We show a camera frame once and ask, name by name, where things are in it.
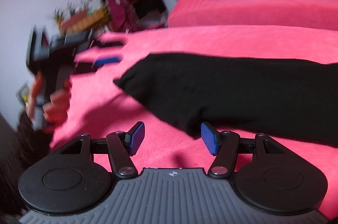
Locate black knit pants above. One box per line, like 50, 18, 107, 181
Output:
114, 53, 337, 146

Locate wooden shelf with plants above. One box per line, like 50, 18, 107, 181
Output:
58, 7, 111, 36

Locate far pink bed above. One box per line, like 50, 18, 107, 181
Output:
168, 0, 337, 31

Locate pink bed blanket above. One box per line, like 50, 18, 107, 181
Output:
51, 25, 337, 218

